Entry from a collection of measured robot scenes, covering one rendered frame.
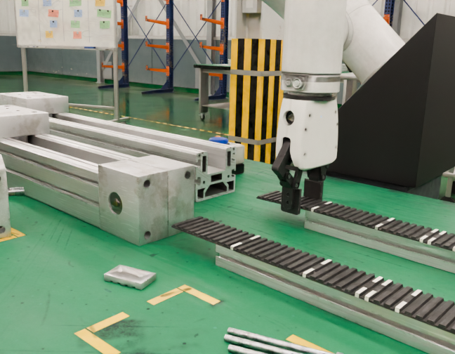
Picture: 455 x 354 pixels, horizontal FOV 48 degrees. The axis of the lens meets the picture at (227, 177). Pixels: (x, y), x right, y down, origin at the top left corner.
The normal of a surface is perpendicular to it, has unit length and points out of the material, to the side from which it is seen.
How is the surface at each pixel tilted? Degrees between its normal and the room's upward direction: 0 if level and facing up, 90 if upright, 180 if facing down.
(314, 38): 90
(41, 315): 0
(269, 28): 90
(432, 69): 90
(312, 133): 89
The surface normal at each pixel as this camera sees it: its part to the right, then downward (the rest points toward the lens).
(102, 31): -0.37, 0.22
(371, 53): -0.49, 0.04
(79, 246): 0.03, -0.97
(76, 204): -0.68, 0.17
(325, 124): 0.74, 0.19
